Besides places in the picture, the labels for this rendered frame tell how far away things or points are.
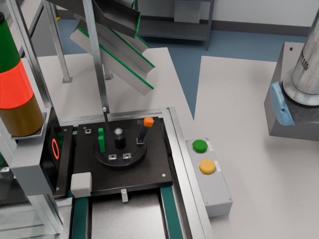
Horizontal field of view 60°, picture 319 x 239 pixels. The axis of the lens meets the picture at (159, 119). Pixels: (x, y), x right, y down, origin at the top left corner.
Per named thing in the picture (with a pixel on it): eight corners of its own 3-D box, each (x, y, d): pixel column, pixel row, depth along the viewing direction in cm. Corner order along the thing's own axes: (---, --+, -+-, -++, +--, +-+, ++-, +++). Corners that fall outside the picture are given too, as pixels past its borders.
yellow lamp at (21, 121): (46, 111, 42) (36, 84, 38) (41, 134, 38) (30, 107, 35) (11, 114, 41) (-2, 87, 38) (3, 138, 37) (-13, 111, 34)
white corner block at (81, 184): (93, 180, 69) (90, 170, 67) (93, 196, 66) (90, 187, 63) (74, 183, 69) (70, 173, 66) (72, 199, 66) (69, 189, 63)
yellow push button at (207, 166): (211, 162, 73) (212, 157, 72) (216, 174, 71) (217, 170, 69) (197, 164, 73) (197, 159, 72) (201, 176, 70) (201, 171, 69)
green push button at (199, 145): (204, 142, 79) (205, 138, 77) (208, 153, 76) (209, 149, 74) (190, 144, 78) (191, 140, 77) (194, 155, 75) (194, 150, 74)
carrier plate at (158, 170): (158, 120, 86) (158, 115, 84) (173, 186, 68) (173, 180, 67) (79, 129, 83) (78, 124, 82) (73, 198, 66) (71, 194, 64)
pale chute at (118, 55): (146, 73, 98) (155, 66, 96) (144, 96, 89) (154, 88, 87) (79, 18, 85) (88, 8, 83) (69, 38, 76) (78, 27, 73)
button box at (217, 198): (206, 150, 83) (208, 136, 79) (229, 214, 68) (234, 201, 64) (183, 153, 83) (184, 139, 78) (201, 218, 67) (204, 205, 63)
